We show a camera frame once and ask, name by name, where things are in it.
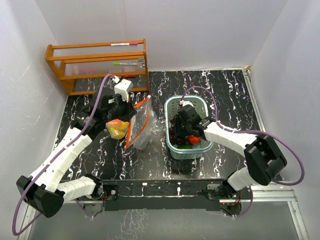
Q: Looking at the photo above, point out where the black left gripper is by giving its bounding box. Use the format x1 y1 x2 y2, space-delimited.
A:
103 93 137 123

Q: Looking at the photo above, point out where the orange pumpkin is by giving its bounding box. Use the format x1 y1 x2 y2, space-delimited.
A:
187 135 202 145

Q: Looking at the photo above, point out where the purple grapes bunch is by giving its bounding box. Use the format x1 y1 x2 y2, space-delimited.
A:
168 119 187 147

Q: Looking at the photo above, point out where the blue zip top bag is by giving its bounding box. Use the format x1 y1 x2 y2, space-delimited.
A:
105 119 129 140

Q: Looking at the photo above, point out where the orange zip plastic bag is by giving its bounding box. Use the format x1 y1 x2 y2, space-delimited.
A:
125 95 158 150

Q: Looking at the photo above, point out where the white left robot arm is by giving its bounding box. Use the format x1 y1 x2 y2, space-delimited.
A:
16 88 136 218

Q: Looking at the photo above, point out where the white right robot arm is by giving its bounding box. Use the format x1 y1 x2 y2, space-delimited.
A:
173 104 287 199

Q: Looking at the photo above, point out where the white plastic basket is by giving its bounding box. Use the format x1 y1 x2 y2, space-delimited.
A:
163 95 214 160

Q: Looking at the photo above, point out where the green white marker pen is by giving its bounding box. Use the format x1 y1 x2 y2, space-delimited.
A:
112 62 138 66

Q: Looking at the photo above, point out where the wooden shelf rack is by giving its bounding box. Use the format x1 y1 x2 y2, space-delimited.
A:
44 39 150 96

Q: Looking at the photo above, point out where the pink white marker pen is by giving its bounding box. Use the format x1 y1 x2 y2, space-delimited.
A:
110 42 138 47

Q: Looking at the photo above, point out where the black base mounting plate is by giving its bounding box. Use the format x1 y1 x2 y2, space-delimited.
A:
99 178 253 212

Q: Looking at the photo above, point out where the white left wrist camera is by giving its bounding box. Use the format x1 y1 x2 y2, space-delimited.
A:
112 76 133 102

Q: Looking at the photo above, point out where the aluminium frame rail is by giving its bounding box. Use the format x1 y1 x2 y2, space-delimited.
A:
243 68 308 240

